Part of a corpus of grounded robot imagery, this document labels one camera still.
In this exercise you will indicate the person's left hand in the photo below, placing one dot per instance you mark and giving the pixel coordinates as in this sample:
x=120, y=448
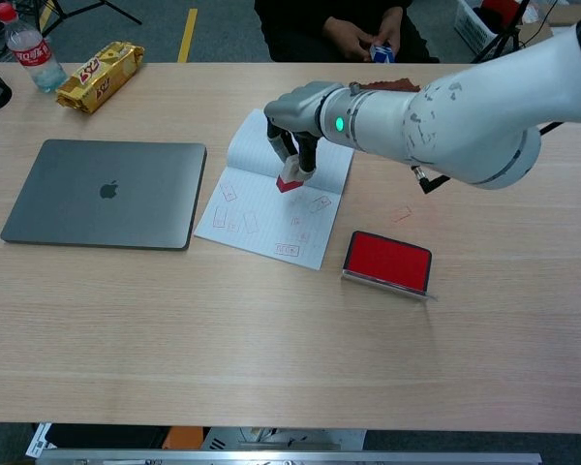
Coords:
x=389, y=29

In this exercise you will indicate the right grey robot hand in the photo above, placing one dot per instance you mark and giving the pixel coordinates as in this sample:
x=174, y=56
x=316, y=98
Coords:
x=295, y=109

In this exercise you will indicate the person's right hand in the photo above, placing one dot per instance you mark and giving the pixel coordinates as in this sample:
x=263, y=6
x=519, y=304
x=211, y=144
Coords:
x=348, y=39

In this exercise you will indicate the blue and white cube toy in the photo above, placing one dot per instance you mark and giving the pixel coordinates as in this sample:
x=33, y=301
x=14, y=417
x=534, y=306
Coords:
x=382, y=54

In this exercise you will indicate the red and white stamp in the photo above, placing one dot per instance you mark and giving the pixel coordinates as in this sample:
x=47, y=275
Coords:
x=288, y=184

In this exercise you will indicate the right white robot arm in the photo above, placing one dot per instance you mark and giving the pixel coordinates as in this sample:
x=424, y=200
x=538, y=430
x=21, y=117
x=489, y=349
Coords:
x=440, y=126

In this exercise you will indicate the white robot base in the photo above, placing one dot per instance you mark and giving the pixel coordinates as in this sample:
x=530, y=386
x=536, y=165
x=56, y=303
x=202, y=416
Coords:
x=281, y=438

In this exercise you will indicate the open lined paper notebook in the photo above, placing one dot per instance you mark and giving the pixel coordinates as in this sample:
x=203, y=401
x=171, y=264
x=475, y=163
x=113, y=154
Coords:
x=256, y=223

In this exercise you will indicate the brown microfibre cloth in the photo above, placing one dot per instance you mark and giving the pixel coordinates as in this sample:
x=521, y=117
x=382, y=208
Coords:
x=397, y=85

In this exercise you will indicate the white plastic basket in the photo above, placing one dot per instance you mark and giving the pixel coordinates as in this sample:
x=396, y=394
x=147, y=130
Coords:
x=469, y=24

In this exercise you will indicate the red object in basket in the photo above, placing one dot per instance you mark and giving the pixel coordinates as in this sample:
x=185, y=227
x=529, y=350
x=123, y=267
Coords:
x=498, y=9

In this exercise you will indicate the black tripod stand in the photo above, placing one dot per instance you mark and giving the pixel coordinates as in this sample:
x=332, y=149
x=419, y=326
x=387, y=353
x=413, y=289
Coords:
x=121, y=13
x=501, y=41

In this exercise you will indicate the brown cardboard box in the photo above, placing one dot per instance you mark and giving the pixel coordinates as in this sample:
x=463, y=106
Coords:
x=535, y=36

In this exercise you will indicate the red ink pad with lid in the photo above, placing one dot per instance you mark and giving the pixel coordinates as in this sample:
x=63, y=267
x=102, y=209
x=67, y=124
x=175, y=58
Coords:
x=387, y=261

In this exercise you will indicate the gold foil snack packet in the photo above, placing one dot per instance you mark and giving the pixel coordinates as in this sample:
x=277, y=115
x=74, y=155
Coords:
x=97, y=77

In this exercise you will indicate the grey closed laptop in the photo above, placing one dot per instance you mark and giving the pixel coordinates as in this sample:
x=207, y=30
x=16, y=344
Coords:
x=106, y=213

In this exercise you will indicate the clear plastic bottle red label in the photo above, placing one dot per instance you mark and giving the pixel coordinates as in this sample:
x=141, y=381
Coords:
x=34, y=58

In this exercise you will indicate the orange object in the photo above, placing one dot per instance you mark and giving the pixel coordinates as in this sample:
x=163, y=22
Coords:
x=184, y=438

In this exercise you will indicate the aluminium profile rail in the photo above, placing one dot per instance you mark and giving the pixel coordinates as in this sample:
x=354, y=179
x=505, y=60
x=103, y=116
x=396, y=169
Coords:
x=271, y=457

